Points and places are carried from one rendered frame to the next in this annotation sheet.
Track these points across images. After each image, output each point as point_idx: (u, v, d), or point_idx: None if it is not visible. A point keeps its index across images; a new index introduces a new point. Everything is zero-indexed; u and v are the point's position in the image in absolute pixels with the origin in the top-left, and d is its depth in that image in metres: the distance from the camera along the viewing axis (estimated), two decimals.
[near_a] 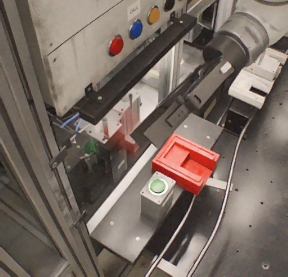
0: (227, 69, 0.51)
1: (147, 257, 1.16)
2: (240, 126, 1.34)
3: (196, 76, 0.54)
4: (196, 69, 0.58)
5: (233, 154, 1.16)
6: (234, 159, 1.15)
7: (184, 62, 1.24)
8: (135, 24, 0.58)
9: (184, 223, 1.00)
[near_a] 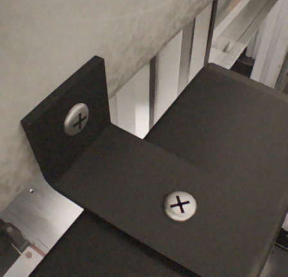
0: None
1: None
2: (285, 235, 0.70)
3: None
4: None
5: None
6: None
7: None
8: None
9: None
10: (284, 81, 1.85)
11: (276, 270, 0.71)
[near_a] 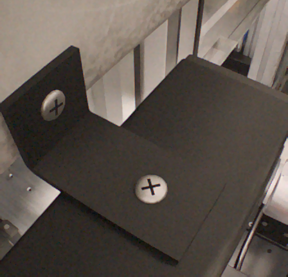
0: None
1: None
2: (283, 234, 0.70)
3: None
4: None
5: None
6: None
7: None
8: None
9: None
10: (283, 80, 1.85)
11: (274, 268, 0.71)
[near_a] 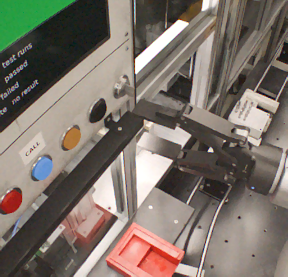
0: (239, 134, 0.45)
1: None
2: (220, 191, 1.18)
3: None
4: None
5: (207, 234, 1.00)
6: (208, 240, 0.98)
7: (153, 123, 1.08)
8: (38, 164, 0.42)
9: None
10: None
11: None
